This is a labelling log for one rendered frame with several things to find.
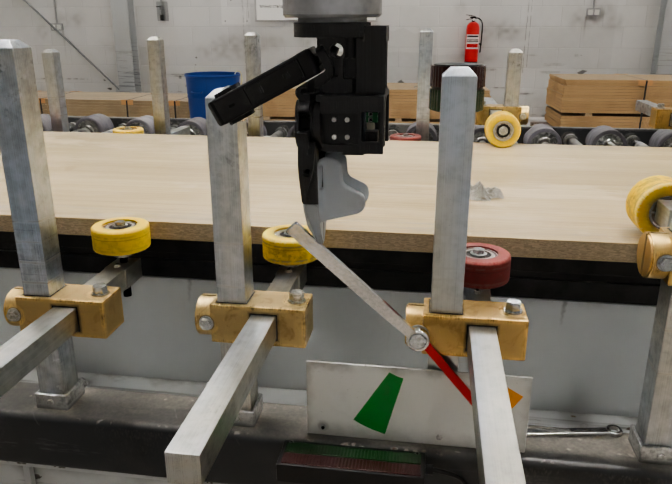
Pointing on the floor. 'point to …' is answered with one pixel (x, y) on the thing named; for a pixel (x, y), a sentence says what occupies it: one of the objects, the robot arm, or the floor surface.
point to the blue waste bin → (205, 81)
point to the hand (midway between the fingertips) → (313, 230)
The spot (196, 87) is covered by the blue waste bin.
